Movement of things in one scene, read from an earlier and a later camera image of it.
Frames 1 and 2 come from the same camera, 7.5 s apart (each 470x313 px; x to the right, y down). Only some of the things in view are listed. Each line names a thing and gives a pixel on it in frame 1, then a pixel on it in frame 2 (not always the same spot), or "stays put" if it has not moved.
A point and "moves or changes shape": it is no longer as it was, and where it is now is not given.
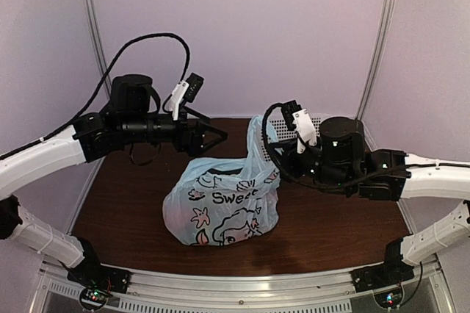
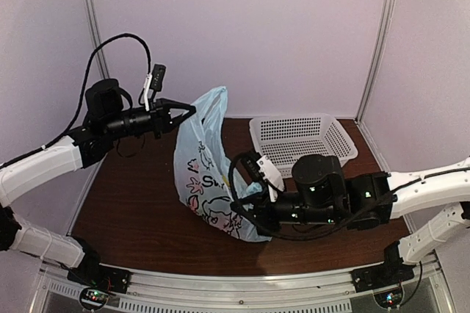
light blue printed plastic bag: x=217 y=201 moves or changes shape
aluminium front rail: x=245 y=290 stays put
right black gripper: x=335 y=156 -> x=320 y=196
